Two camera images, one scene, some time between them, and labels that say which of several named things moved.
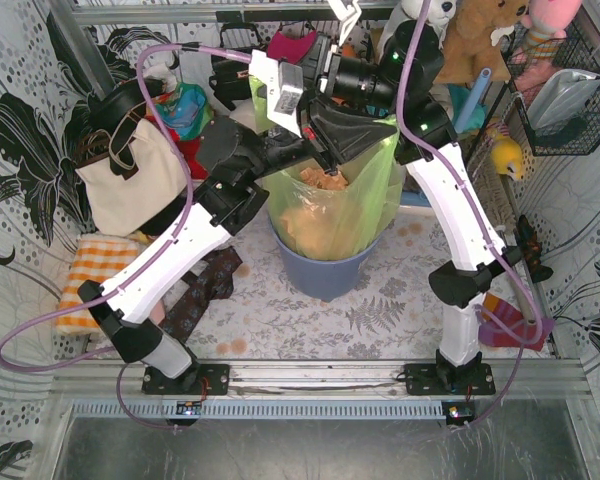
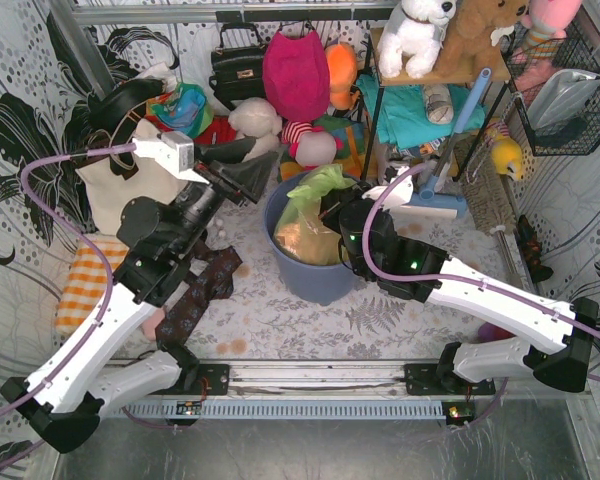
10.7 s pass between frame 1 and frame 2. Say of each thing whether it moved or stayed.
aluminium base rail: stayed
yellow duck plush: stayed
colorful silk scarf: stayed
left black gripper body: moved
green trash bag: moved
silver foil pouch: stayed
